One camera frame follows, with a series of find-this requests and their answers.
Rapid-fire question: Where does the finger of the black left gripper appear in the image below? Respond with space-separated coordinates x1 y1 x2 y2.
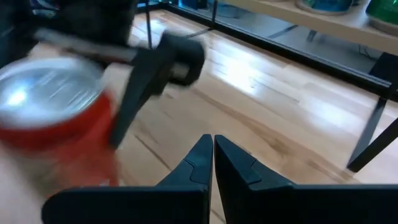
108 32 205 149

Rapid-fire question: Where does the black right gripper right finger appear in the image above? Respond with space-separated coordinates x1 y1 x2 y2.
214 134 398 224

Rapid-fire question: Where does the black aluminium table frame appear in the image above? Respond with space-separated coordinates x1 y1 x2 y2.
136 0 398 103

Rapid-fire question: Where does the blue silver Red Bull can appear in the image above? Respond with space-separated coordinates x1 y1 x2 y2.
294 0 354 16

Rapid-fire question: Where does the green Sprite can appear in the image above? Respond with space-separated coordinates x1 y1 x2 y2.
365 0 398 35

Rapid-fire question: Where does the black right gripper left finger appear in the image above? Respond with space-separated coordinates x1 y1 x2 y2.
42 134 214 224

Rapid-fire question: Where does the red Coca-Cola can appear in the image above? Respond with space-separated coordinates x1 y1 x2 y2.
0 55 121 195

